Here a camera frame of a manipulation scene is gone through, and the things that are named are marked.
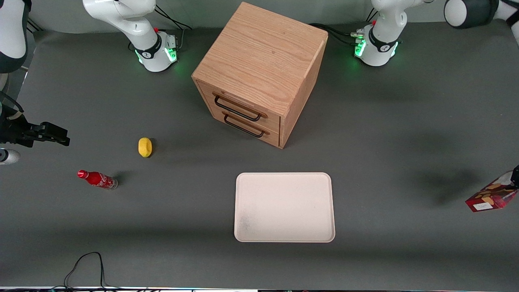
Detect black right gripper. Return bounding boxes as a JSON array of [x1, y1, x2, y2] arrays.
[[0, 113, 71, 148]]

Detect red cookie box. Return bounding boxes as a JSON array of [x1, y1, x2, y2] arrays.
[[465, 170, 519, 213]]

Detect white rectangular tray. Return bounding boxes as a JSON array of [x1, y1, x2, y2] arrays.
[[234, 172, 336, 243]]

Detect red cola bottle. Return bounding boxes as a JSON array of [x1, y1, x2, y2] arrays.
[[77, 170, 118, 190]]

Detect yellow lemon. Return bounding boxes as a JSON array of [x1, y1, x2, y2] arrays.
[[138, 137, 153, 158]]

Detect wooden two-drawer cabinet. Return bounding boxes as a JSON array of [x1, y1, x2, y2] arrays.
[[191, 2, 329, 149]]

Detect black right arm wrist cable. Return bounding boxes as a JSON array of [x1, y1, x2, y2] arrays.
[[0, 91, 25, 114]]

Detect black looped floor cable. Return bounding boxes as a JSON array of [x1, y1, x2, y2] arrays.
[[63, 252, 122, 291]]

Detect black right arm base cables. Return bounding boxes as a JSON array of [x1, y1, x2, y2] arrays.
[[153, 3, 193, 50]]

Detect black arm base cables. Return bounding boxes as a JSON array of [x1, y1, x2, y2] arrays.
[[309, 9, 380, 46], [153, 3, 193, 50]]

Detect black wire drawer handle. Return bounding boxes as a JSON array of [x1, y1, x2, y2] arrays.
[[223, 113, 265, 138], [213, 94, 262, 122]]

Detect black left arm base cables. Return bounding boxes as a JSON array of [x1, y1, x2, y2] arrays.
[[309, 9, 380, 46]]

